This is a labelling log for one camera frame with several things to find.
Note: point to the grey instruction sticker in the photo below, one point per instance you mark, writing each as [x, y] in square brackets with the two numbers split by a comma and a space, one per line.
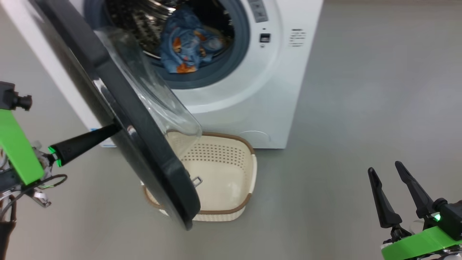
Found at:
[258, 11]

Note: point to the steel washing machine drum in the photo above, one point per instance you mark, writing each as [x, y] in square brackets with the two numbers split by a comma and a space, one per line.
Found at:
[144, 21]

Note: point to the black washing machine door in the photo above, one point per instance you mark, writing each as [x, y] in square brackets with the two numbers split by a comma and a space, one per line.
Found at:
[144, 151]

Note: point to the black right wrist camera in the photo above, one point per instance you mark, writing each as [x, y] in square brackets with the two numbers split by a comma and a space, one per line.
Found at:
[451, 216]

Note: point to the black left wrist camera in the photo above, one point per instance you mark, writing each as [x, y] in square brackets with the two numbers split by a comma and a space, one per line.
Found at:
[12, 97]

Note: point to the cream basket with brown rim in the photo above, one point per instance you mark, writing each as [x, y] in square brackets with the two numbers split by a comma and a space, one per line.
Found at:
[223, 180]

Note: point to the white front-load washing machine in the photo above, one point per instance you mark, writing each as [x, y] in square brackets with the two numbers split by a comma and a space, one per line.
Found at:
[252, 101]

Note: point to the blue bear print garment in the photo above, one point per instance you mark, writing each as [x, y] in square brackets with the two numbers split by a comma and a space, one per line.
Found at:
[187, 43]

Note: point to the round drain filter cover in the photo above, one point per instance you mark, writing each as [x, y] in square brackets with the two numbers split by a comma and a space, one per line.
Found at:
[256, 137]

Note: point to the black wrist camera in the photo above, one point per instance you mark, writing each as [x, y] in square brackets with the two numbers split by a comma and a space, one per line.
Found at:
[451, 216]
[12, 97]

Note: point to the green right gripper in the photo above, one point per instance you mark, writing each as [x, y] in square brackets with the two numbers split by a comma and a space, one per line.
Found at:
[418, 247]

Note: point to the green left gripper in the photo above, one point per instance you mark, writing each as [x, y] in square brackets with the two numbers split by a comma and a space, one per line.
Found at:
[18, 151]

